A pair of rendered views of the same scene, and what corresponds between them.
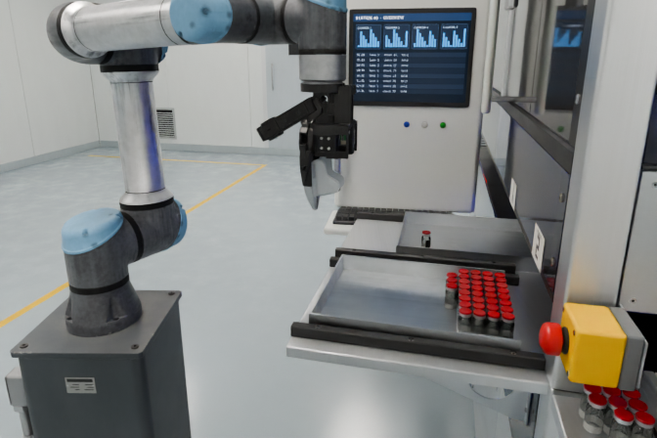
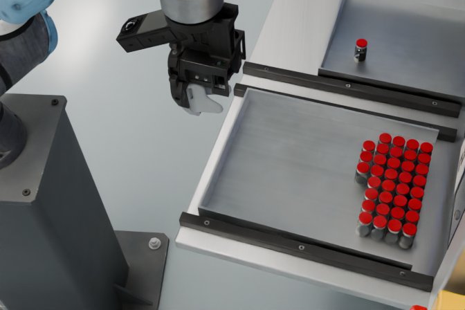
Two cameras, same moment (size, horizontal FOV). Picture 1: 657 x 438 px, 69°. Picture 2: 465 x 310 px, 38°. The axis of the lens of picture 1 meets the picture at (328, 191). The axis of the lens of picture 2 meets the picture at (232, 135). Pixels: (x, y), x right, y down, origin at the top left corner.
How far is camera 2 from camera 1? 0.55 m
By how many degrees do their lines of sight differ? 38
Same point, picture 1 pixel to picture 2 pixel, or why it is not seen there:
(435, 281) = (356, 130)
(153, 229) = (18, 58)
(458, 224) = not seen: outside the picture
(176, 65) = not seen: outside the picture
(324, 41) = not seen: outside the picture
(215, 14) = (31, 3)
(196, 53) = not seen: outside the picture
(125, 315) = (9, 151)
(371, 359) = (258, 264)
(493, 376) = (375, 296)
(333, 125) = (208, 66)
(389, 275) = (303, 116)
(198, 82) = not seen: outside the picture
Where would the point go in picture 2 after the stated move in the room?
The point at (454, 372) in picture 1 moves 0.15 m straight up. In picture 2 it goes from (338, 286) to (346, 240)
